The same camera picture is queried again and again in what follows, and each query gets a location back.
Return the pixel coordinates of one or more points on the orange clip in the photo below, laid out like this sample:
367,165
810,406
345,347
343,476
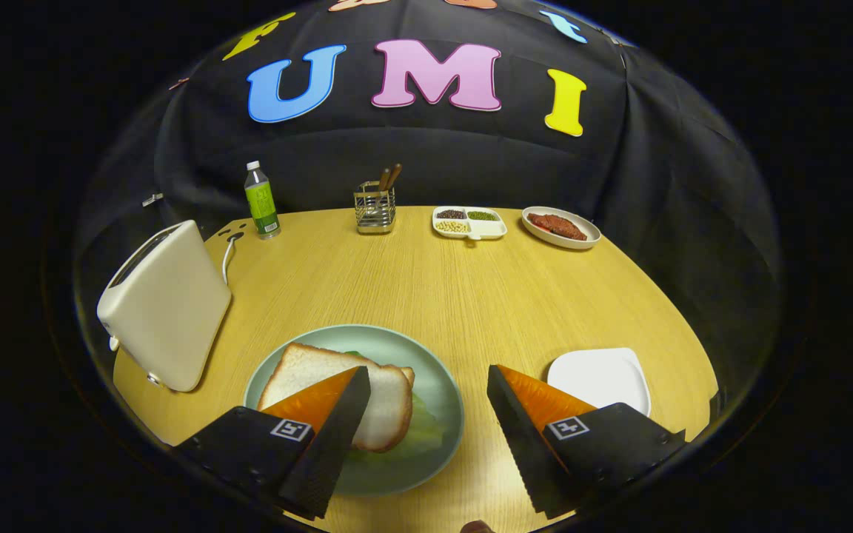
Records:
178,84

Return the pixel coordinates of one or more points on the white square plate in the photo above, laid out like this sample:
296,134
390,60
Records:
600,377

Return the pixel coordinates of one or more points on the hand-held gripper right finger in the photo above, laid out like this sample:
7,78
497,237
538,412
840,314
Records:
523,444

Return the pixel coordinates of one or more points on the green label drink bottle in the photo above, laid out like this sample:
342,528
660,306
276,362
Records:
262,203

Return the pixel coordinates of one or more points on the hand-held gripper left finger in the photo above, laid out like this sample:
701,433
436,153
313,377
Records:
326,444

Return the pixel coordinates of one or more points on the green lettuce leaf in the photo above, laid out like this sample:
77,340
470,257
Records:
426,433

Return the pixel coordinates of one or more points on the white bread slice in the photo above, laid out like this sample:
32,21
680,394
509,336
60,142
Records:
315,374

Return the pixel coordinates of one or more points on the red meat slice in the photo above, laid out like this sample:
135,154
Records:
556,226

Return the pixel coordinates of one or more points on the round white plate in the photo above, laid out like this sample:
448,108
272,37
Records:
582,222

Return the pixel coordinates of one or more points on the black backdrop cloth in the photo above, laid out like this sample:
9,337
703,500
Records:
434,155

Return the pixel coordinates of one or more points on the pale green round plate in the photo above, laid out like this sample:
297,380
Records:
434,370

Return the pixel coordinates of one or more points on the white clip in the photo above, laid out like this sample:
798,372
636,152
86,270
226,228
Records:
152,199

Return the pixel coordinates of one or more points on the white toaster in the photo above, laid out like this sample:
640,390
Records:
167,311

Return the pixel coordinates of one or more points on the white divided dish with beans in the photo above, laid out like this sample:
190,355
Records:
482,228

